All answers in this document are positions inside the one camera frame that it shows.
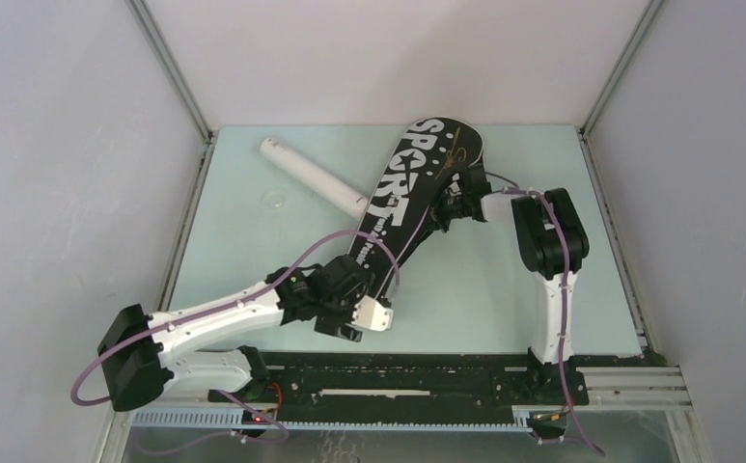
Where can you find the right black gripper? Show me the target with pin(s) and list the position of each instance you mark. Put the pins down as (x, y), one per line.
(444, 220)

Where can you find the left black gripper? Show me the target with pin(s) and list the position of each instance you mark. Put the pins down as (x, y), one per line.
(342, 325)

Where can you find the black racket cover bag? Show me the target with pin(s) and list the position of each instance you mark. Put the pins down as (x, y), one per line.
(427, 157)

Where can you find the white shuttlecock tube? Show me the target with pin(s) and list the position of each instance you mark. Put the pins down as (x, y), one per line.
(327, 186)

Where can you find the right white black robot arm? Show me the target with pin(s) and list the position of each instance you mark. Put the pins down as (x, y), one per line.
(551, 241)

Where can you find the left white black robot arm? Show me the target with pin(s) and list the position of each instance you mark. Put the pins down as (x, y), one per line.
(145, 356)

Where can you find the left electronics board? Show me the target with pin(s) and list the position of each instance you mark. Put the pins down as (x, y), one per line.
(263, 418)

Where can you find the electronics board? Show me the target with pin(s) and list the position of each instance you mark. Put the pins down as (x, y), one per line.
(263, 418)
(548, 428)

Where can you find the right electronics board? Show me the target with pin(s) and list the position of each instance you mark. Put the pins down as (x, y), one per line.
(548, 428)

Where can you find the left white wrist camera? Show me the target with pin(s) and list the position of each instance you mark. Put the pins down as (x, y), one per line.
(370, 314)

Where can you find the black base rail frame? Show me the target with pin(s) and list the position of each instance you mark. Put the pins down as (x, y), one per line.
(434, 392)

